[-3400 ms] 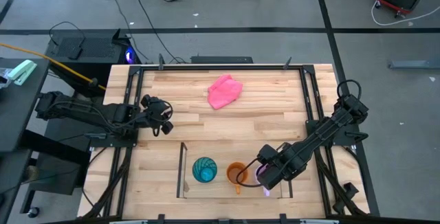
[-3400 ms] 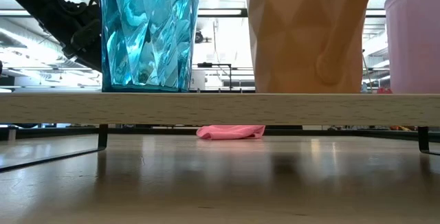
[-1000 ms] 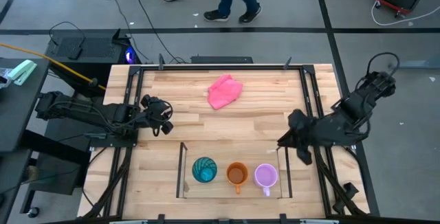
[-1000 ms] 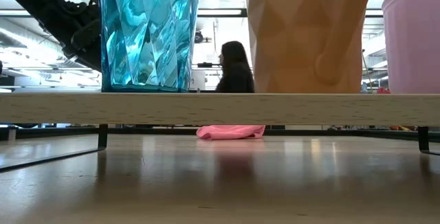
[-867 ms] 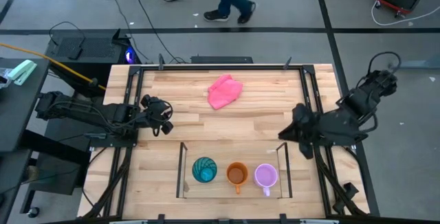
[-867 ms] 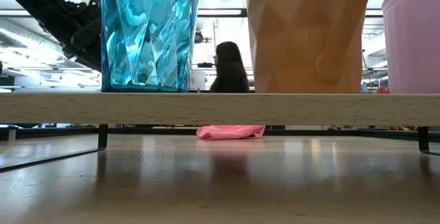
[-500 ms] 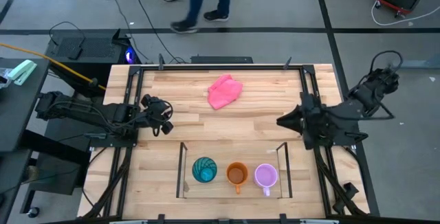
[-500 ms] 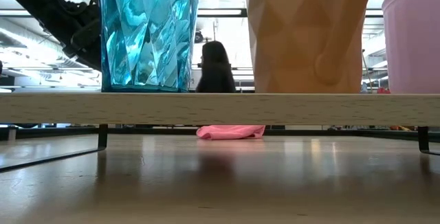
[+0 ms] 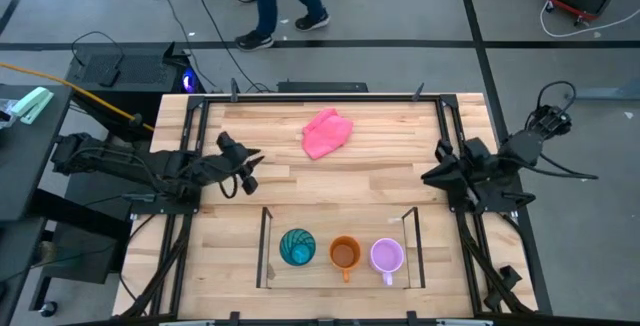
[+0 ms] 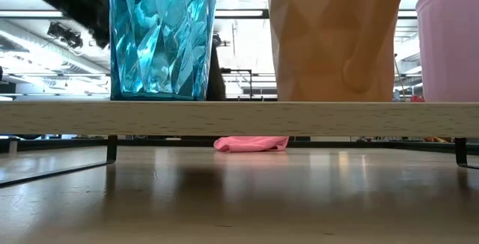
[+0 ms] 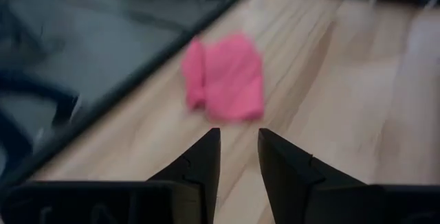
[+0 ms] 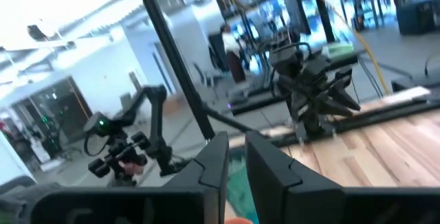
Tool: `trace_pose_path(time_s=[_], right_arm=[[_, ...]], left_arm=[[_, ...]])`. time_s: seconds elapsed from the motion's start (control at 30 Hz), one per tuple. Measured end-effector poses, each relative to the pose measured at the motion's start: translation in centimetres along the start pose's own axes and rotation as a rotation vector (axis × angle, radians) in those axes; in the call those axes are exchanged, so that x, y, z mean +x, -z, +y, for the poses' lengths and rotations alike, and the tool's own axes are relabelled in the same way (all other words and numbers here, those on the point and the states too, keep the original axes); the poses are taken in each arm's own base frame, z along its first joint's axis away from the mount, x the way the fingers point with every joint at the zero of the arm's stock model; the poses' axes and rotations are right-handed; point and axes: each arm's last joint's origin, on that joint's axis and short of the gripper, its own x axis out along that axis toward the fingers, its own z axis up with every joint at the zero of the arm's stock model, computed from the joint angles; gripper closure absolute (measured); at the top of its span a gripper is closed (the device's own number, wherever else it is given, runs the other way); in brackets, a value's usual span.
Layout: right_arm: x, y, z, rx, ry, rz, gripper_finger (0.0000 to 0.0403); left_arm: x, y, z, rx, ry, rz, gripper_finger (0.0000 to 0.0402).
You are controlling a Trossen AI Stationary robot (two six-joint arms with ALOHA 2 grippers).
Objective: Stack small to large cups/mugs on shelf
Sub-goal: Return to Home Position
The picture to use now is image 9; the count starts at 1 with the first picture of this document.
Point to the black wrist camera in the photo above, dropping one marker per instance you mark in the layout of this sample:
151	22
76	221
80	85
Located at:
443	151
249	185

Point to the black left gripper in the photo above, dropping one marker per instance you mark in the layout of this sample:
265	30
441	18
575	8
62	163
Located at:
227	161

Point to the black power strip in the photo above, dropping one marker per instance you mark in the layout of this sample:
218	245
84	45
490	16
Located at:
322	87

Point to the pink cloth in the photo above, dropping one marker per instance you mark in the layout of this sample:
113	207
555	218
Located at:
326	133

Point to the mint green stapler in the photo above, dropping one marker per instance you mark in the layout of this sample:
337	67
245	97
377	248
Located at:
31	105

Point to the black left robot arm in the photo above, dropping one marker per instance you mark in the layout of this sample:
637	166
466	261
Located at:
125	163

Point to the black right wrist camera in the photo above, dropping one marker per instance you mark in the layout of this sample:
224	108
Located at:
443	151

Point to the teal faceted plastic cup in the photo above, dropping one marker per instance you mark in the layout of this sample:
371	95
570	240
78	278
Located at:
297	247

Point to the orange mug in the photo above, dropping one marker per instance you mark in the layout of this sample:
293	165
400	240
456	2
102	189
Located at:
344	253

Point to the black side desk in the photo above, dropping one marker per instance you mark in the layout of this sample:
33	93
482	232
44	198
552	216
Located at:
25	166

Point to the black metal rig frame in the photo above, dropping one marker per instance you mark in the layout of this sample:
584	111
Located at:
320	98

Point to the pink bowl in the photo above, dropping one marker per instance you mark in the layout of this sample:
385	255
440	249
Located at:
386	256

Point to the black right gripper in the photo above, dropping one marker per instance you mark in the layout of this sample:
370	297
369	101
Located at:
475	171

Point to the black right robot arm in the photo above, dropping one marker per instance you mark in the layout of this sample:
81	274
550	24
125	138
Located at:
520	148

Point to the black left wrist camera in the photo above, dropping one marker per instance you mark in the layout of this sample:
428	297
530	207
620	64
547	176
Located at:
249	185

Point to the black computer tower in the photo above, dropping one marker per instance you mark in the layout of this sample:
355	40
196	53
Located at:
135	73

